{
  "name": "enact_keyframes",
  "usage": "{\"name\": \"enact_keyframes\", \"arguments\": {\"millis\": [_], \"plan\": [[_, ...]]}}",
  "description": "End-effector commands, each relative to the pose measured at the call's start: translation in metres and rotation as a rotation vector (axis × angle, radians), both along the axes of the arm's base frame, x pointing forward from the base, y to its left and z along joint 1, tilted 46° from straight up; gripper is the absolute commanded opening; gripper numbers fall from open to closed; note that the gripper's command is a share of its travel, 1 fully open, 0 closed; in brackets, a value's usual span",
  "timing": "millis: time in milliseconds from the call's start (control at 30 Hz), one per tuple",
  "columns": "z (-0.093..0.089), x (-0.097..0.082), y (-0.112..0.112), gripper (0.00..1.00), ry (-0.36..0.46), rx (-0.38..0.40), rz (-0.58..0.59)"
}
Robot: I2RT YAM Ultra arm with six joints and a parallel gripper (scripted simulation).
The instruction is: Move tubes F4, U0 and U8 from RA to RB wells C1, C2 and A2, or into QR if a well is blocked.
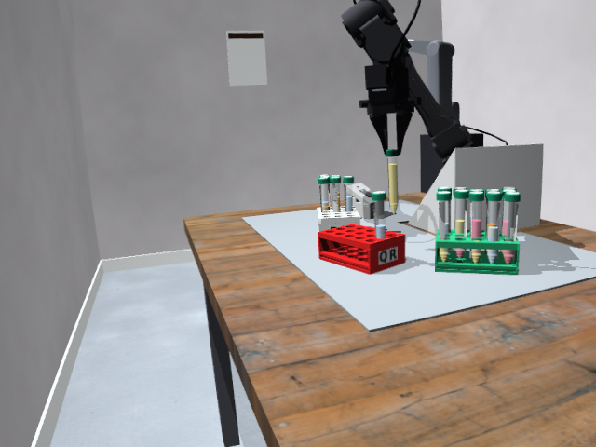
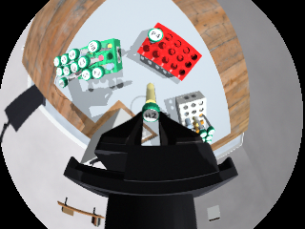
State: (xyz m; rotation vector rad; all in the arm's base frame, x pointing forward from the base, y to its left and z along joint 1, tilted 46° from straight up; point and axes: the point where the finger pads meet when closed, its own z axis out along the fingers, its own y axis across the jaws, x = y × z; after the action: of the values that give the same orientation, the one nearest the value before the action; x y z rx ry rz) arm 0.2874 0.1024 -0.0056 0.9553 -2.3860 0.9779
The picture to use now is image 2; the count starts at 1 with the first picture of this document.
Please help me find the red test tube rack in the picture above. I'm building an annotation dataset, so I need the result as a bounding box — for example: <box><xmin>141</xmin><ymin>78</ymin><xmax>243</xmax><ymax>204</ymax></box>
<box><xmin>137</xmin><ymin>23</ymin><xmax>202</xmax><ymax>81</ymax></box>

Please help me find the conical tube with yellow liquid and green cap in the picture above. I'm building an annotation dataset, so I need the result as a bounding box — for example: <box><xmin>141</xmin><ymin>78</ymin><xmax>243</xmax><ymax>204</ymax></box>
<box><xmin>142</xmin><ymin>82</ymin><xmax>160</xmax><ymax>122</ymax></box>

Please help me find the white tube rack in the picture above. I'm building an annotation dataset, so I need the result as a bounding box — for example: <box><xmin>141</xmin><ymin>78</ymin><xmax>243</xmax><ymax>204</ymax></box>
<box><xmin>176</xmin><ymin>91</ymin><xmax>206</xmax><ymax>127</ymax></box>

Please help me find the green test tube rack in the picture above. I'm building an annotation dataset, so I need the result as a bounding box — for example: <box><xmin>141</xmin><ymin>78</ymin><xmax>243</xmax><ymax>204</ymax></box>
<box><xmin>80</xmin><ymin>38</ymin><xmax>123</xmax><ymax>73</ymax></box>

